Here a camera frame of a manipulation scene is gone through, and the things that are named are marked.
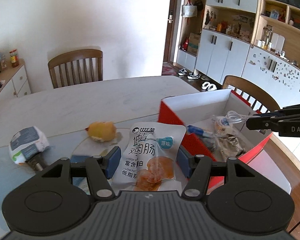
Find white chicken sausage snack pouch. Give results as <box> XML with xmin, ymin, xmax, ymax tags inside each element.
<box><xmin>111</xmin><ymin>122</ymin><xmax>186</xmax><ymax>194</ymax></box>

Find red lidded jar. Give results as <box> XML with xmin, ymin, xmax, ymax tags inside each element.
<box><xmin>10</xmin><ymin>49</ymin><xmax>19</xmax><ymax>68</ymax></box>

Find brown wooden chair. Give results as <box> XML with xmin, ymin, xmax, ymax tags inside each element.
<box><xmin>48</xmin><ymin>49</ymin><xmax>103</xmax><ymax>88</ymax></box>

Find white tote bag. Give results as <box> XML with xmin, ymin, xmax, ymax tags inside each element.
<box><xmin>181</xmin><ymin>0</ymin><xmax>197</xmax><ymax>18</ymax></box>

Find red white cardboard box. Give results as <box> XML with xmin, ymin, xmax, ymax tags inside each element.
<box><xmin>158</xmin><ymin>89</ymin><xmax>272</xmax><ymax>193</ymax></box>

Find brown wooden door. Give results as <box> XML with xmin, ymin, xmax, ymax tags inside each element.
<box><xmin>163</xmin><ymin>0</ymin><xmax>177</xmax><ymax>63</ymax></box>

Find blueberry bread packet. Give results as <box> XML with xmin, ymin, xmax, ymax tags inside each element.
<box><xmin>212</xmin><ymin>116</ymin><xmax>235</xmax><ymax>137</ymax></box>

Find red patterned doormat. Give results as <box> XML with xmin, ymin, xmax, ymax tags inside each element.
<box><xmin>161</xmin><ymin>62</ymin><xmax>178</xmax><ymax>76</ymax></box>

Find white side cabinet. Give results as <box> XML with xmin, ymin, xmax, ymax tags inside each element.
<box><xmin>0</xmin><ymin>59</ymin><xmax>31</xmax><ymax>102</ymax></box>

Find sneakers on floor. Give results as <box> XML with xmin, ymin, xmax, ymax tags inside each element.
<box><xmin>178</xmin><ymin>68</ymin><xmax>199</xmax><ymax>80</ymax></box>

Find black snack packet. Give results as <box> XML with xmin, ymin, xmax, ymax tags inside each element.
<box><xmin>25</xmin><ymin>152</ymin><xmax>48</xmax><ymax>172</ymax></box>

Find white grey tissue pack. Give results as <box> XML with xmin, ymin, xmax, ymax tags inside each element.
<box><xmin>8</xmin><ymin>126</ymin><xmax>50</xmax><ymax>164</ymax></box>

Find white cable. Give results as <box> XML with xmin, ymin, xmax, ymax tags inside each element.
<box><xmin>225</xmin><ymin>110</ymin><xmax>253</xmax><ymax>125</ymax></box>

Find yellow plush toy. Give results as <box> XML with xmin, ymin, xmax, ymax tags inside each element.
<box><xmin>85</xmin><ymin>121</ymin><xmax>116</xmax><ymax>142</ymax></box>

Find white wooden wall cupboard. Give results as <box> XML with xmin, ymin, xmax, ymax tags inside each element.
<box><xmin>173</xmin><ymin>0</ymin><xmax>300</xmax><ymax>106</ymax></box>

